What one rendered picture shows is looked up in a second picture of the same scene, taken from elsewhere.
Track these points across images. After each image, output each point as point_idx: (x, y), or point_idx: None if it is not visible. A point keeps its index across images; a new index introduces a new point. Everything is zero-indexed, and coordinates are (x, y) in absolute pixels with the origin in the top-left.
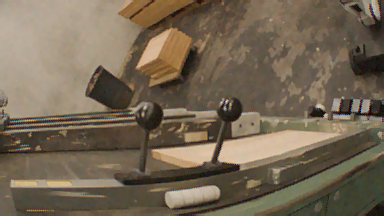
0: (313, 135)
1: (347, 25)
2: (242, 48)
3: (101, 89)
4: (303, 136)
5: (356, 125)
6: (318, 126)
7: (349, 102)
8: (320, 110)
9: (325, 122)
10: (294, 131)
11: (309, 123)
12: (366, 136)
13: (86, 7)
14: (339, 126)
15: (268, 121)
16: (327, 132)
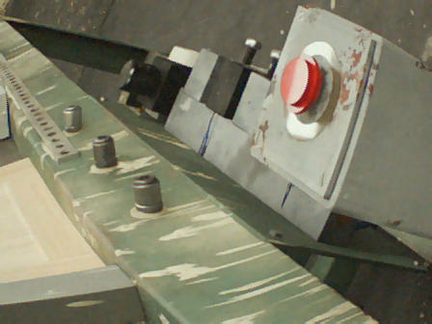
0: (25, 222)
1: None
2: None
3: None
4: (8, 215)
5: (111, 249)
6: (55, 186)
7: (237, 80)
8: (170, 72)
9: (72, 178)
10: (26, 173)
11: (44, 165)
12: (125, 307)
13: None
14: (82, 221)
15: (13, 116)
16: (69, 219)
